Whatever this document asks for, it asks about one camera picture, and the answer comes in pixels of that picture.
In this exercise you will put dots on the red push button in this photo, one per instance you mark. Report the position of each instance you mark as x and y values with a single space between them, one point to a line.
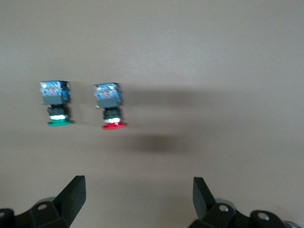
108 102

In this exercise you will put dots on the green push button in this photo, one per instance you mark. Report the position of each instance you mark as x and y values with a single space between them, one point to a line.
53 97

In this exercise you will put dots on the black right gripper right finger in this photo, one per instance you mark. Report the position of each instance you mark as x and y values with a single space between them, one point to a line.
209 213

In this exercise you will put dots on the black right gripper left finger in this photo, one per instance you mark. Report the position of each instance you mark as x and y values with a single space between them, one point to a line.
69 204

